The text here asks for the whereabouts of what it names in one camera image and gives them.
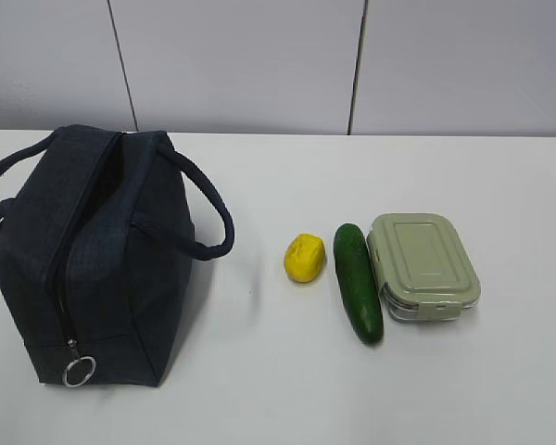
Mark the yellow lemon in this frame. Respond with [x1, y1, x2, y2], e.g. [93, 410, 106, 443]
[284, 234, 325, 283]

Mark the green cucumber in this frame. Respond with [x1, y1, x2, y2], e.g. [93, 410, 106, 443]
[333, 223, 384, 347]

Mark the green lidded lunch box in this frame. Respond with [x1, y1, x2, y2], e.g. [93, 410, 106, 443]
[366, 213, 481, 323]

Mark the navy blue lunch bag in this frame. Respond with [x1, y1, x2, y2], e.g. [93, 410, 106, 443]
[0, 125, 234, 388]

